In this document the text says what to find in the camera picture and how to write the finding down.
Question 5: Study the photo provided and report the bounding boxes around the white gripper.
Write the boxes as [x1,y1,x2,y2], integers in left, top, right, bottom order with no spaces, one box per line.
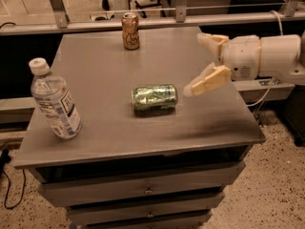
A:
[183,32,260,97]

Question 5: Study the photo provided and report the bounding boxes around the green soda can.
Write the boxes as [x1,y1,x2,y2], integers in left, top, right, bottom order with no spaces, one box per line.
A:
[132,84,178,111]

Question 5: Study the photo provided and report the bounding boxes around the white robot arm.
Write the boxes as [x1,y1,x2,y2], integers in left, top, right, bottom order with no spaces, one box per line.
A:
[183,32,305,97]

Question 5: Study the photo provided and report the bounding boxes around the orange soda can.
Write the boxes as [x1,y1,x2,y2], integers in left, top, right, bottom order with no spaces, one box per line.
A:
[121,12,140,50]

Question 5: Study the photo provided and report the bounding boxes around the grey drawer cabinet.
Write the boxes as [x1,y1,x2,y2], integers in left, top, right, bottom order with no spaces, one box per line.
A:
[13,26,267,229]

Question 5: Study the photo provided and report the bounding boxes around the bottom grey drawer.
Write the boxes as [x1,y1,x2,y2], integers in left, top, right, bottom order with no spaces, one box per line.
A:
[86,210,212,229]

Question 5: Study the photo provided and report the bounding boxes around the grey drawer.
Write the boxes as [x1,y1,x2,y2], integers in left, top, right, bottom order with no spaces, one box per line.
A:
[68,189,224,225]
[38,161,245,207]
[86,210,212,229]

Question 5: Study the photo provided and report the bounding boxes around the clear plastic water bottle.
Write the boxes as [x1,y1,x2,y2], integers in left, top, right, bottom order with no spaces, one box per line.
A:
[29,57,81,139]

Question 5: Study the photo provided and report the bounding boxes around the middle grey drawer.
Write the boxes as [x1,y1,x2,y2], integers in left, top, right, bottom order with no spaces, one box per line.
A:
[68,189,224,225]

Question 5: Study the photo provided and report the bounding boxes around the top grey drawer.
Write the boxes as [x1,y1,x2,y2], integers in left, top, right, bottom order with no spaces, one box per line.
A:
[38,161,245,207]

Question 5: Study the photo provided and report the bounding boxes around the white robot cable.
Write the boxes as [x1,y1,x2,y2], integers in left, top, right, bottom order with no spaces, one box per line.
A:
[246,10,284,108]

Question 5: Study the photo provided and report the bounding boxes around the metal railing frame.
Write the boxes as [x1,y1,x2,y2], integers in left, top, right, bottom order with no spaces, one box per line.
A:
[0,0,305,35]

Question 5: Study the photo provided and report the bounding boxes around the black floor cable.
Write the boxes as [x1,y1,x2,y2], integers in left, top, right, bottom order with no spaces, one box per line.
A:
[0,139,27,210]

